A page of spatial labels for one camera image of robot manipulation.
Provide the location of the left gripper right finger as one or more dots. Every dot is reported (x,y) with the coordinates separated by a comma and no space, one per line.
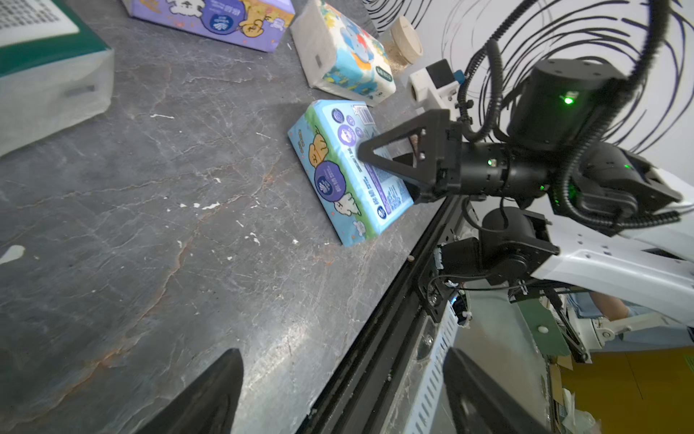
(478,404)

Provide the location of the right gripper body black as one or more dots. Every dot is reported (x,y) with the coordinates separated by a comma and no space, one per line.
(451,166)

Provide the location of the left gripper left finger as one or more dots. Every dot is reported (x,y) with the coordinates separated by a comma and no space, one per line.
(208,404)

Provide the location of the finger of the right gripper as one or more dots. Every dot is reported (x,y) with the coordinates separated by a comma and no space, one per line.
(412,151)

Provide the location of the blue tissue pack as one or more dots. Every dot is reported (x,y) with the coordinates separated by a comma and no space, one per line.
(361,201)

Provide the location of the elephant tissue pack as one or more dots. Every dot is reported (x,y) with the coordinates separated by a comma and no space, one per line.
(339,57)

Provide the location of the purple tissue pack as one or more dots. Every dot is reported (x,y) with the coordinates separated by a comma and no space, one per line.
(257,25)

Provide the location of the green tissue pack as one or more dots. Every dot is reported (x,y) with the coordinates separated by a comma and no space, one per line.
(56,72)

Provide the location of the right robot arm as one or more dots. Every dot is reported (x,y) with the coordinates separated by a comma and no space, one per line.
(607,221)

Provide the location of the beige round jar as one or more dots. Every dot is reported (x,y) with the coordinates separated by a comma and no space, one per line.
(402,45)

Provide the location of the grey cable duct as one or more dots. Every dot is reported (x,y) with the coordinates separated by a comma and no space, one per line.
(424,407)

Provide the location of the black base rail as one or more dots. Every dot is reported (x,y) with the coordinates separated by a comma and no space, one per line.
(359,395)

